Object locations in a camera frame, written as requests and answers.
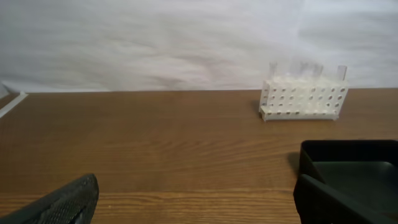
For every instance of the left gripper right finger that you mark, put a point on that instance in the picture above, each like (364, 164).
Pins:
(323, 205)

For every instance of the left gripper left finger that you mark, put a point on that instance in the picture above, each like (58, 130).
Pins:
(68, 202)

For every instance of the white test tube rack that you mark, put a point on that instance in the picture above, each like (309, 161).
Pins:
(301, 102)

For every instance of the black tray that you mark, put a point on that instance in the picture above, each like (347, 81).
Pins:
(348, 151)

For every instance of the clear test tube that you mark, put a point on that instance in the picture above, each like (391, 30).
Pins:
(317, 71)
(342, 72)
(273, 70)

